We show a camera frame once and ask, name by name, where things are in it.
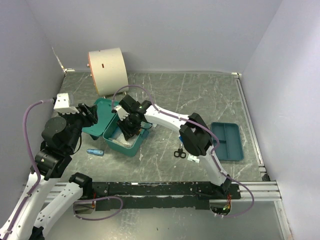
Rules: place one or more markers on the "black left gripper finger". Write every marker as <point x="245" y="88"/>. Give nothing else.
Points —
<point x="82" y="108"/>
<point x="91" y="113"/>

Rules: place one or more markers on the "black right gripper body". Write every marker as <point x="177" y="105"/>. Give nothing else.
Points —
<point x="129" y="125"/>

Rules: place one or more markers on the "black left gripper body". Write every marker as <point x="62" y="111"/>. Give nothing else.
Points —
<point x="78" y="120"/>

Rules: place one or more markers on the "clear gauze packet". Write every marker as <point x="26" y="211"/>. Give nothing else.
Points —
<point x="119" y="138"/>

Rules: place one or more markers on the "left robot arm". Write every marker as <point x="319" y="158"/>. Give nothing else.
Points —
<point x="31" y="219"/>

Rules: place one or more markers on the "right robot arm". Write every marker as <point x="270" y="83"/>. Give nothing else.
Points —
<point x="195" y="136"/>

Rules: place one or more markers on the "teal medicine kit box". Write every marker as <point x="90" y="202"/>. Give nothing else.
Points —
<point x="107" y="128"/>

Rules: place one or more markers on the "blue transparent small bottle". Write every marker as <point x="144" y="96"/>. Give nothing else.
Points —
<point x="95" y="152"/>

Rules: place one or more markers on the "cream cylindrical cabinet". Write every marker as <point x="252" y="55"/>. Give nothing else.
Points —
<point x="108" y="71"/>

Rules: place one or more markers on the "black scissors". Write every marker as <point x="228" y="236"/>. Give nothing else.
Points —
<point x="179" y="153"/>

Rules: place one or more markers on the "teal divided tray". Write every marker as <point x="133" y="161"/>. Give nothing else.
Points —
<point x="230" y="148"/>

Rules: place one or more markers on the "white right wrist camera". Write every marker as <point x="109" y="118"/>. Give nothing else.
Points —
<point x="121" y="112"/>

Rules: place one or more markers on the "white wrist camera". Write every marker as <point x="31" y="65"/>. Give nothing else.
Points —
<point x="121" y="112"/>
<point x="64" y="104"/>

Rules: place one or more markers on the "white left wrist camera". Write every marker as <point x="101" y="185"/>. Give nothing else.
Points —
<point x="64" y="104"/>

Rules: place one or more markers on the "metal corner bracket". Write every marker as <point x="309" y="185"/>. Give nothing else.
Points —
<point x="68" y="70"/>

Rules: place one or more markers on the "black mounting base rail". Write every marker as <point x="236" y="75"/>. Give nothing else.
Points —
<point x="165" y="195"/>

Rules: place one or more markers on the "aluminium frame rail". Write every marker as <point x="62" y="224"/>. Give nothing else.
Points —
<point x="262" y="191"/>

